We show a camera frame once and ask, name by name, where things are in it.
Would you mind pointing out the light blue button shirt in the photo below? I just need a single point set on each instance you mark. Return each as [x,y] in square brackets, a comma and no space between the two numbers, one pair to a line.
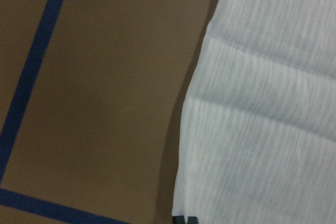
[257,135]

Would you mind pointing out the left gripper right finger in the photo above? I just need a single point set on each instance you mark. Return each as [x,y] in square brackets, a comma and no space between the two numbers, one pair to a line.
[192,220]

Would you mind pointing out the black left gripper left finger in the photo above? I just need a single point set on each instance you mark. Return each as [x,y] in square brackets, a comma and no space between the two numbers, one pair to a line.
[178,220]

